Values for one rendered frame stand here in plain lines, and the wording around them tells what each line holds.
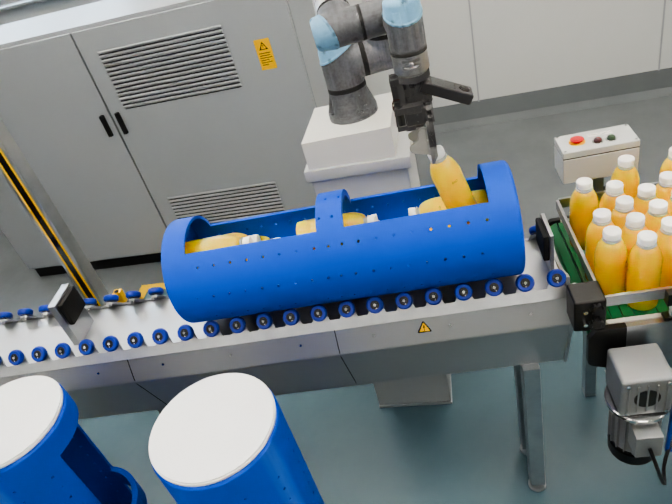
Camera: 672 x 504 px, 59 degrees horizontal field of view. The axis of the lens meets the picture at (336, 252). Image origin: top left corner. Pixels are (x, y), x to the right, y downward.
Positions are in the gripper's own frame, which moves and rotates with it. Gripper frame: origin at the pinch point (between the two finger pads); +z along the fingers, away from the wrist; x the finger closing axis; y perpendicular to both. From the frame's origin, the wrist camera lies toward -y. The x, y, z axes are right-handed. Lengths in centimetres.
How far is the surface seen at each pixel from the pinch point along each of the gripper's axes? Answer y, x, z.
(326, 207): 27.6, 1.6, 8.3
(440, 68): -17, -276, 90
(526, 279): -16.9, 9.3, 34.0
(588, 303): -27.6, 22.8, 31.6
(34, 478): 100, 50, 35
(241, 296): 52, 13, 22
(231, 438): 50, 51, 28
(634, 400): -34, 35, 51
